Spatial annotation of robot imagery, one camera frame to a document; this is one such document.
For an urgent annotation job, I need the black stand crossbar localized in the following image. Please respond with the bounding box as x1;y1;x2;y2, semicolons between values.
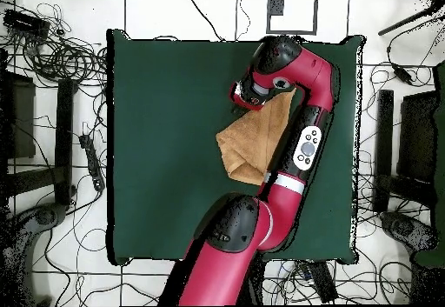
390;173;435;207
6;166;58;197

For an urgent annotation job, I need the black electronics box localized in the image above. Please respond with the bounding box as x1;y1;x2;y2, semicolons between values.
3;8;51;38

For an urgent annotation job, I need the black power adapter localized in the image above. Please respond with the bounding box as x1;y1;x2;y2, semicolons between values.
392;65;415;85

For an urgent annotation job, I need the black rod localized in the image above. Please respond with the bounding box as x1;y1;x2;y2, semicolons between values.
377;6;435;37

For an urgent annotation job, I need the tan towel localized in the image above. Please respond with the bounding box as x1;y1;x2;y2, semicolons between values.
215;87;297;187

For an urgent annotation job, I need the black power strip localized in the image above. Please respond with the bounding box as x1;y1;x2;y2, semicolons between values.
78;133;106;193
307;261;339;304

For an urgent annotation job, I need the tangle of black cables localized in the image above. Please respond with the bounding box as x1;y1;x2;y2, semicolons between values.
6;2;108;87

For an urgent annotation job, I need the grey stand base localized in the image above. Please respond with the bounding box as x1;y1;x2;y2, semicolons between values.
0;202;69;307
379;210;440;252

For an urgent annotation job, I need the dark green table cloth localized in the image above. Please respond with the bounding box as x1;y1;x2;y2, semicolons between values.
105;28;367;266

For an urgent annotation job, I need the black flat panel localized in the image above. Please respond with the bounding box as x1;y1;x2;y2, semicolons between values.
396;90;440;183
0;71;37;160

